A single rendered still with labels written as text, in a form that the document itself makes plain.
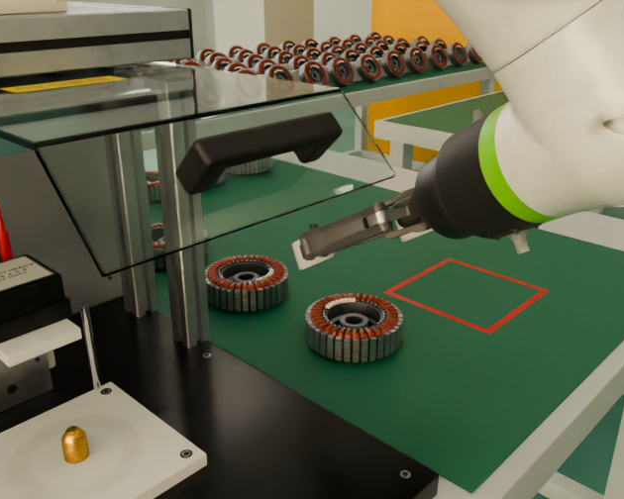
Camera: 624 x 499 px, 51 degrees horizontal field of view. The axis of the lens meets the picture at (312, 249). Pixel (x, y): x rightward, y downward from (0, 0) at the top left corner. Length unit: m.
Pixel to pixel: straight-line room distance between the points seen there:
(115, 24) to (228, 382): 0.35
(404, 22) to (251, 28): 0.98
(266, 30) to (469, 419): 3.82
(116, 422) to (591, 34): 0.47
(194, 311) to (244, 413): 0.15
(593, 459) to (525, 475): 1.27
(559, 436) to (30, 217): 0.59
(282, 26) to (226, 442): 3.96
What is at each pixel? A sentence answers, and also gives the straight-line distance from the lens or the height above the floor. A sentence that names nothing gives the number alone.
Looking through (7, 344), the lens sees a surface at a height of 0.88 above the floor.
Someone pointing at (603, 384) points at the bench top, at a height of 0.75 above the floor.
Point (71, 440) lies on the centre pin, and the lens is 0.57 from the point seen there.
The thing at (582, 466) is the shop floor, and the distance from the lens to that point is 1.86.
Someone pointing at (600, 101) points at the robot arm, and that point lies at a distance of 0.40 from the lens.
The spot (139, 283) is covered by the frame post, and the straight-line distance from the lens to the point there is 0.79.
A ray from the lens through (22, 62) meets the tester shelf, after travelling 0.58.
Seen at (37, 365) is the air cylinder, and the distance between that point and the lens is 0.68.
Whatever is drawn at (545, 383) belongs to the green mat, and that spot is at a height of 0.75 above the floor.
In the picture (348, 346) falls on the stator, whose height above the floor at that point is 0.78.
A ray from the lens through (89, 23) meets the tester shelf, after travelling 0.61.
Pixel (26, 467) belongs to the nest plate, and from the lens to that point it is 0.59.
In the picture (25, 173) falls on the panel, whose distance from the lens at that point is 0.76.
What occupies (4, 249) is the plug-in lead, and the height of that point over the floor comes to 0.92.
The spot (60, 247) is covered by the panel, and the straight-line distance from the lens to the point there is 0.80.
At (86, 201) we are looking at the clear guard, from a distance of 0.36.
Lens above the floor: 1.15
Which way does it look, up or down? 23 degrees down
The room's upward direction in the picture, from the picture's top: straight up
